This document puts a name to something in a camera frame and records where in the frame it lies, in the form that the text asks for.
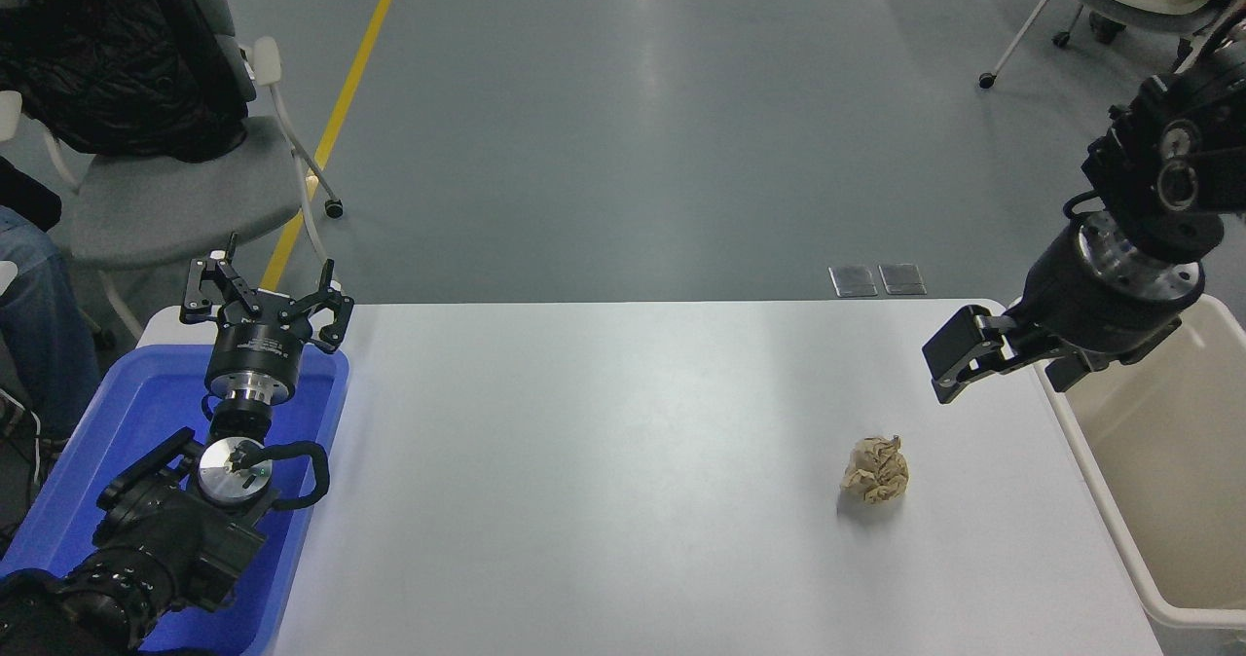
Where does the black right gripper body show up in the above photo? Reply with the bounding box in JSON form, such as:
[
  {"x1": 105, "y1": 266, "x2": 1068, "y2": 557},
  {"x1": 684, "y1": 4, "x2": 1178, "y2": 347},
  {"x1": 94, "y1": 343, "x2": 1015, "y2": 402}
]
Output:
[{"x1": 1012, "y1": 228, "x2": 1196, "y2": 363}]

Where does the black jacket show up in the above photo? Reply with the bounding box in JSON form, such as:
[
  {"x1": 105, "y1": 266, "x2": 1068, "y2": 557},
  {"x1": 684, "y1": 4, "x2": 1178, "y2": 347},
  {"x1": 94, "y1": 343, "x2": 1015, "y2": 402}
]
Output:
[{"x1": 0, "y1": 0, "x2": 252, "y2": 163}]

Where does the tan paper ball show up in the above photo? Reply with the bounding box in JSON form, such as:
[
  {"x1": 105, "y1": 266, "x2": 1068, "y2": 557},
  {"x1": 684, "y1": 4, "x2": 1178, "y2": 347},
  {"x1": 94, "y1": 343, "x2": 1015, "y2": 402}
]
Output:
[{"x1": 840, "y1": 434, "x2": 910, "y2": 504}]

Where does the blue plastic tray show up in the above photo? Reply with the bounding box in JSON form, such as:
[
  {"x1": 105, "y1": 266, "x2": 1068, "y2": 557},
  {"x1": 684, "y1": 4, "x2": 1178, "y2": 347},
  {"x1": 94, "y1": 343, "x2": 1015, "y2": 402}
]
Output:
[{"x1": 0, "y1": 345, "x2": 349, "y2": 656}]

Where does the white-framed wheeled chair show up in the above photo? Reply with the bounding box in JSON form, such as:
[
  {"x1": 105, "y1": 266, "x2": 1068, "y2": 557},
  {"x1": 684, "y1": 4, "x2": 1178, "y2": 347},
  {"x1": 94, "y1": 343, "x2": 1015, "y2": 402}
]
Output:
[{"x1": 978, "y1": 0, "x2": 1246, "y2": 90}]

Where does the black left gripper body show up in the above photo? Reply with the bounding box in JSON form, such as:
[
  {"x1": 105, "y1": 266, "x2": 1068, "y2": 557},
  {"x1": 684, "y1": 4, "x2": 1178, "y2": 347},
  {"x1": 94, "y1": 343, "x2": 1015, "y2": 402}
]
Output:
[{"x1": 206, "y1": 291, "x2": 315, "y2": 386}]

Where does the grey chair with white frame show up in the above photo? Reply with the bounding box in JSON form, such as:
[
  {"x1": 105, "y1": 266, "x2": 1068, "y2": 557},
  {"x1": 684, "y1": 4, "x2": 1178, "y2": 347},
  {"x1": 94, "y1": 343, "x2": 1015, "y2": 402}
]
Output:
[{"x1": 39, "y1": 0, "x2": 347, "y2": 341}]

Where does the large pale bin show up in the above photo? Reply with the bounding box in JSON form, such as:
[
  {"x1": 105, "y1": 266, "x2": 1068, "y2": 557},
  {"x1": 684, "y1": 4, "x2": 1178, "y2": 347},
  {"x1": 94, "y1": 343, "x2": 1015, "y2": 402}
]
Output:
[{"x1": 1008, "y1": 291, "x2": 1246, "y2": 630}]

